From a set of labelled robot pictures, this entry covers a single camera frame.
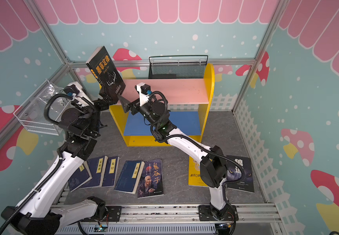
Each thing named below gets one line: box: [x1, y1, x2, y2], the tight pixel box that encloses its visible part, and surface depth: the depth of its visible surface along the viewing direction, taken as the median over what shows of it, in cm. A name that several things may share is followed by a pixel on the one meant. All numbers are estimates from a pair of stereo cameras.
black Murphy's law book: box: [85, 45, 126, 98], surface depth 63 cm
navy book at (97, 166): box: [79, 155, 109, 189], surface depth 86 cm
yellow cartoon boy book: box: [188, 155, 209, 187], surface depth 88 cm
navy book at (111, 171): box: [101, 156, 121, 187], surface depth 90 cm
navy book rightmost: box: [114, 160, 146, 195], surface depth 86 cm
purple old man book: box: [137, 158, 164, 199], surface depth 85 cm
